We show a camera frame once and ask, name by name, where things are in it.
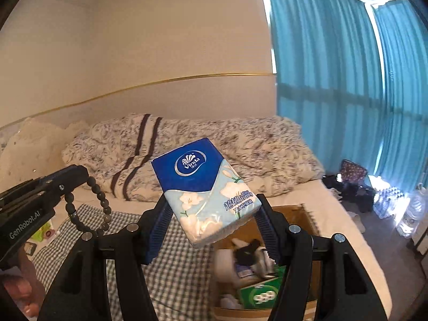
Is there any black bead bracelet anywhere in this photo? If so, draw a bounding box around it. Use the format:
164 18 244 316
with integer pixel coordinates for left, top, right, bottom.
64 176 113 238

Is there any green 999 medicine box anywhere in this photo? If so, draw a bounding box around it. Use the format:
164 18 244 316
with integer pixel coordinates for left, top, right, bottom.
238 277 282 309

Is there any white foam tube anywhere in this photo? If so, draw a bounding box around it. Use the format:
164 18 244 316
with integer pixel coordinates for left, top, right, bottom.
213 249 239 285

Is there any blue Vinda tissue pack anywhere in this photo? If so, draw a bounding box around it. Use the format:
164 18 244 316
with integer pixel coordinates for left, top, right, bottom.
151 138 262 248

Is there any black round object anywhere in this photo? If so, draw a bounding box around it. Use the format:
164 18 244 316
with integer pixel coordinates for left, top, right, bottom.
234 239 264 267

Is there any white cloth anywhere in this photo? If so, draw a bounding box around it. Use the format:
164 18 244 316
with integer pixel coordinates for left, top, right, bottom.
219 293 243 310

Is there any person's left hand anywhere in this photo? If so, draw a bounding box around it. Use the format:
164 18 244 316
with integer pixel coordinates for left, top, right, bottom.
1 247 45 318

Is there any green snack packet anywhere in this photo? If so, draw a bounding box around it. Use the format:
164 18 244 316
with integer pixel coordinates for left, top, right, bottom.
29 220 57 245

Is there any white bed mattress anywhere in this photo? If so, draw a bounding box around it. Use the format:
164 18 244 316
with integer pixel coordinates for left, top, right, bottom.
52 180 392 318

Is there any cream tufted headboard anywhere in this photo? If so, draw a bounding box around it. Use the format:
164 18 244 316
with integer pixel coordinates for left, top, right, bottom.
1 119 89 191

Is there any white slipper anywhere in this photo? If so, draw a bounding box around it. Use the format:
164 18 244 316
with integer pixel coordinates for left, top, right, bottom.
347 212 366 234

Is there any floral quilt with brown stripes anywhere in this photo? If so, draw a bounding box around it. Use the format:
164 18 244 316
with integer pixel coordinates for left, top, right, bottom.
62 114 324 201

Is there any green checkered cloth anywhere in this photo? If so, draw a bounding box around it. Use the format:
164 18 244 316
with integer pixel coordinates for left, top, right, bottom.
31 202 319 321

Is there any pack of water bottles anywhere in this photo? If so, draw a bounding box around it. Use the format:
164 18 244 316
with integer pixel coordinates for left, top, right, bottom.
373 187 408 220

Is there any large water jug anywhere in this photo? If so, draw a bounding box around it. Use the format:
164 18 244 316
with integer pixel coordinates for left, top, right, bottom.
396 183 427 238

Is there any floral bag on floor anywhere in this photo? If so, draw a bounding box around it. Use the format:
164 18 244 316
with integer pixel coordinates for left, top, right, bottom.
339 159 368 184

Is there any teal window curtain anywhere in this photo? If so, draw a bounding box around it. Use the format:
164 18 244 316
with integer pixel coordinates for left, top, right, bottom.
269 0 427 192

